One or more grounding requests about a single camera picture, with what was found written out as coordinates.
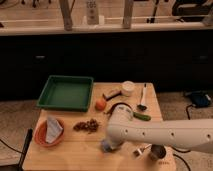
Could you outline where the blue sponge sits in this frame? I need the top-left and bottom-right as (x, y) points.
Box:
(101, 140), (112, 152)

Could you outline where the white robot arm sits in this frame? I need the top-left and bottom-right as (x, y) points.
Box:
(102, 104), (213, 154)

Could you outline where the green plastic tray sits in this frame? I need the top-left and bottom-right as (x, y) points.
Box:
(37, 75), (93, 112)

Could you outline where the orange fruit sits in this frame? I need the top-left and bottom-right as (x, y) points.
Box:
(95, 99), (106, 111)

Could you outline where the white round container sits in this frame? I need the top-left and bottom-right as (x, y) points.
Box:
(121, 81), (135, 97)

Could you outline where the dark red bowl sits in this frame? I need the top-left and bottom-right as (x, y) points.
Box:
(106, 102), (124, 115)

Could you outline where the pile of brown nuts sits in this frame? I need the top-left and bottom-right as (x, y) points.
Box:
(73, 119), (99, 133)

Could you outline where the green cucumber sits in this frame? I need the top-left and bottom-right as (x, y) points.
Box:
(133, 112), (151, 121)

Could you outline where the crumpled white cloth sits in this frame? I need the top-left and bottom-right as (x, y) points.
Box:
(45, 116), (63, 143)

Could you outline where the orange plastic bowl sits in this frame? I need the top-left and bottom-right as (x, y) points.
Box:
(34, 119), (65, 147)

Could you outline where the metal measuring cup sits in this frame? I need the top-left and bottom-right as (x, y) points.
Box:
(142, 144), (166, 161)

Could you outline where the blue black floor device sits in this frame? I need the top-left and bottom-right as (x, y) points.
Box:
(185, 91), (211, 108)

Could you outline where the black cable on floor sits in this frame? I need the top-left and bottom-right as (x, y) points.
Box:
(171, 103), (198, 171)

